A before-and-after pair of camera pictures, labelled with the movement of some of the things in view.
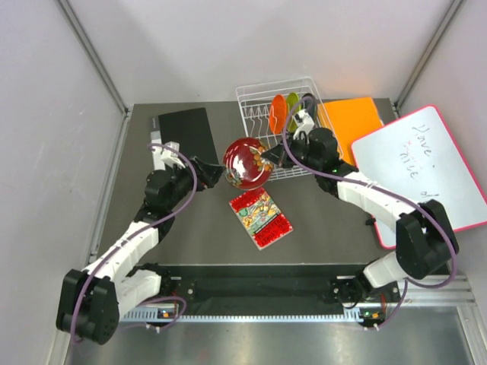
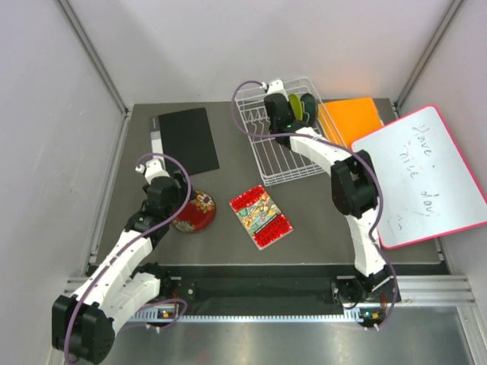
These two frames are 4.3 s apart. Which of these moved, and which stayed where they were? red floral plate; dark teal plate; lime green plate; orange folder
Moved: red floral plate
Stayed: orange folder; dark teal plate; lime green plate
